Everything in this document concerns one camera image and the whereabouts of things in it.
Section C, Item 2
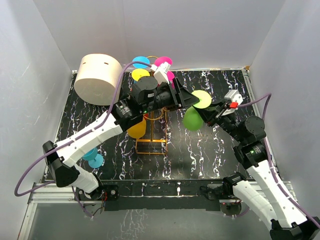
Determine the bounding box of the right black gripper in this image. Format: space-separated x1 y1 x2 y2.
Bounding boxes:
193 99 246 144

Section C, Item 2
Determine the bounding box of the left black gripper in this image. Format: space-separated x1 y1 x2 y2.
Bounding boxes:
141 77 199 115

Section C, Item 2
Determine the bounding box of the green wine glass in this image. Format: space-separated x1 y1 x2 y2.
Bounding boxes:
182 90 212 131

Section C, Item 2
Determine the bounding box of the magenta wine glass front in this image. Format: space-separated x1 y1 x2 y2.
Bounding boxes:
167 71 175 88

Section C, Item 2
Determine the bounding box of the magenta wine glass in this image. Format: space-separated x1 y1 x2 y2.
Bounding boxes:
167 71 175 88
154 56 173 67

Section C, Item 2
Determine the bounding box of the orange wine glass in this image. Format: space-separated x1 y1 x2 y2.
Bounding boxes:
127 118 147 139
131 68 150 83

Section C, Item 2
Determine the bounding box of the blue wine glass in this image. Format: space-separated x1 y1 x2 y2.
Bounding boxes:
81 147 104 169
132 56 150 69

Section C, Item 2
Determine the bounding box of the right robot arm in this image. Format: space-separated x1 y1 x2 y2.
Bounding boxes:
196 100 320 240

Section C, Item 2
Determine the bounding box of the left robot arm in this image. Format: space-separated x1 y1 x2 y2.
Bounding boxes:
42 76 200 200

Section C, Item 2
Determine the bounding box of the white cylindrical container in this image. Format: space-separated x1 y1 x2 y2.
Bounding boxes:
74 53 123 106

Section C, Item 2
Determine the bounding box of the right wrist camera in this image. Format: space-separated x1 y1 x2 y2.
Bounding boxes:
222 89 243 116

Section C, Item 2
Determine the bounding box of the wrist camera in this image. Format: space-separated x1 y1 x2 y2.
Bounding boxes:
222 89 243 116
150 62 171 85

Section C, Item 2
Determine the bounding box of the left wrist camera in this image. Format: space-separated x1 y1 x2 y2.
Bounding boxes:
150 62 171 85

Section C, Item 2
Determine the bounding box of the gold wire glass rack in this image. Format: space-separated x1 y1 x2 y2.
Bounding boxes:
134 55 171 155

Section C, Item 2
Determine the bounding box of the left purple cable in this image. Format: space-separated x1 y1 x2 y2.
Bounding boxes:
13 61 153 218

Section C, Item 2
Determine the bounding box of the purple cable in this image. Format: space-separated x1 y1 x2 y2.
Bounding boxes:
13 61 153 218
237 92 320 226

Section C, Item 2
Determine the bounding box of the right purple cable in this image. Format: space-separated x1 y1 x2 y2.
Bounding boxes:
237 92 320 226

